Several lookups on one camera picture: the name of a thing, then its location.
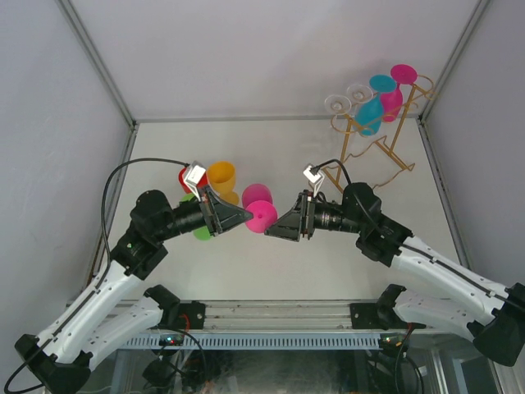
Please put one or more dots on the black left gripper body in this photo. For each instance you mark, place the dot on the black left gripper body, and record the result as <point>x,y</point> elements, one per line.
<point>208,212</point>

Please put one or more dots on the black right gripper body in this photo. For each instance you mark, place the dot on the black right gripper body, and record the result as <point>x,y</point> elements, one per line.
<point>308,214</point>

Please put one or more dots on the red wine glass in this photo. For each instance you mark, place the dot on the red wine glass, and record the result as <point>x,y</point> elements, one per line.
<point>181,181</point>

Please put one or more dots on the yellow wine glass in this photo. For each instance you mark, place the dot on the yellow wine glass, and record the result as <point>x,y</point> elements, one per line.
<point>222,178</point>

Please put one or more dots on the green wine glass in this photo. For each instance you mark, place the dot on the green wine glass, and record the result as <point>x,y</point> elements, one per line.
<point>202,233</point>

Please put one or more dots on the magenta wine glass front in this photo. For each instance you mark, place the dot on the magenta wine glass front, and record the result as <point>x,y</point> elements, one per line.
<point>257,199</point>

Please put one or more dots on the magenta wine glass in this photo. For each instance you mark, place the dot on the magenta wine glass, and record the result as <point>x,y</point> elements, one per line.
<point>257,199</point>
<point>391,102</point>

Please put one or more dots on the clear wine glass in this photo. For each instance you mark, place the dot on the clear wine glass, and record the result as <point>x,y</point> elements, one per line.
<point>360,94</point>
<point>333,133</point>

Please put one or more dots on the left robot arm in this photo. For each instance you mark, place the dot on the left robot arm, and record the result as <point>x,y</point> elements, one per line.
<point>64,354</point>

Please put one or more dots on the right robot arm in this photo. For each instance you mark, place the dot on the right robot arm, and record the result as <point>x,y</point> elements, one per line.
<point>386,241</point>

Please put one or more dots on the clear wine glass front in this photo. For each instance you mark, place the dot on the clear wine glass front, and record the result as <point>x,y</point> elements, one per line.
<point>333,133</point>

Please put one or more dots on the blue wine glass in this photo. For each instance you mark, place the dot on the blue wine glass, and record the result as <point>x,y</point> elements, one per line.
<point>369,116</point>

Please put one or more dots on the magenta wine glass rear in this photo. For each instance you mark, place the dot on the magenta wine glass rear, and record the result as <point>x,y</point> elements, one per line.
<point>391,102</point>

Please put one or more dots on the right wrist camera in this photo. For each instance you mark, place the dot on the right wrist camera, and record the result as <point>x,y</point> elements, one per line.
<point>315,177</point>

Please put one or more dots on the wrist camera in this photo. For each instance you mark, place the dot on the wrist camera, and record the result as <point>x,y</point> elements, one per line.
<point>315,177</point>
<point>194,178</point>

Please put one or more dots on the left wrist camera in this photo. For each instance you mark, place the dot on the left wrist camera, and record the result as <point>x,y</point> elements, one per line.
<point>194,178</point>

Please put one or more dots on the gold wire glass rack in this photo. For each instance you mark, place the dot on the gold wire glass rack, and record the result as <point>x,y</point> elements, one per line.
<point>355,146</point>

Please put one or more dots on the aluminium frame rail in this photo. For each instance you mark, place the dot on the aluminium frame rail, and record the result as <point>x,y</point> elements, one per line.
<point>279,314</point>

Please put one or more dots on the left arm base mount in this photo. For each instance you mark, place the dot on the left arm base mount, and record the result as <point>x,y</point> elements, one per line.
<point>184,316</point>

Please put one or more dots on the slotted grey cable duct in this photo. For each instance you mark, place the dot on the slotted grey cable duct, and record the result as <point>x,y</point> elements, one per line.
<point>255,341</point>

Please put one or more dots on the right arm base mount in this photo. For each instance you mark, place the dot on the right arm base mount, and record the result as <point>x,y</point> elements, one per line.
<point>369,315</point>

